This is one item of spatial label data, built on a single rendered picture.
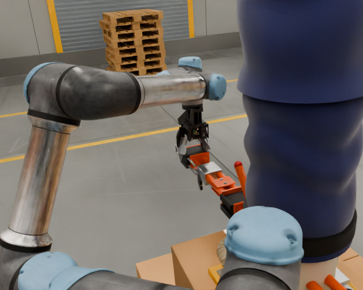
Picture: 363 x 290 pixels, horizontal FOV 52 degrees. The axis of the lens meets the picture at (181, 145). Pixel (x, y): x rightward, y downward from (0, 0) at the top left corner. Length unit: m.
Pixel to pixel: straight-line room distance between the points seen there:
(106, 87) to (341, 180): 0.48
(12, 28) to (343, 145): 9.48
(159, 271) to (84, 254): 1.17
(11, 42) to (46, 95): 9.10
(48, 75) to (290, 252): 0.64
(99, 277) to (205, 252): 0.76
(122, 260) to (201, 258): 1.75
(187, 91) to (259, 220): 0.63
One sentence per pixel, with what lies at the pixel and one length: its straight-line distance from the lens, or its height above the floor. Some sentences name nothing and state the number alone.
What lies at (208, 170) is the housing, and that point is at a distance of 1.22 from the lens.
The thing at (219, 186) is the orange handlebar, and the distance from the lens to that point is 1.13.
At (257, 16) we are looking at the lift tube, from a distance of 0.61.
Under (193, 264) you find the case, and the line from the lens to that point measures 1.07.
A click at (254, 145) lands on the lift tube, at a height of 1.50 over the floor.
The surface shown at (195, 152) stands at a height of 1.22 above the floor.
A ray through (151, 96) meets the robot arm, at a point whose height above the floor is 1.55.
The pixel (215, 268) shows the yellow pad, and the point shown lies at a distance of 1.03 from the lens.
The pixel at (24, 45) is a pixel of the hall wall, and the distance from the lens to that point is 9.93.
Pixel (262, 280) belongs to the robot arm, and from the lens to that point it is 0.35.
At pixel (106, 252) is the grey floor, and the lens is 2.90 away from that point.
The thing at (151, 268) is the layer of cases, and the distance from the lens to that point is 1.87.
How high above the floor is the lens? 1.78
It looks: 23 degrees down
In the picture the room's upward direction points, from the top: 4 degrees counter-clockwise
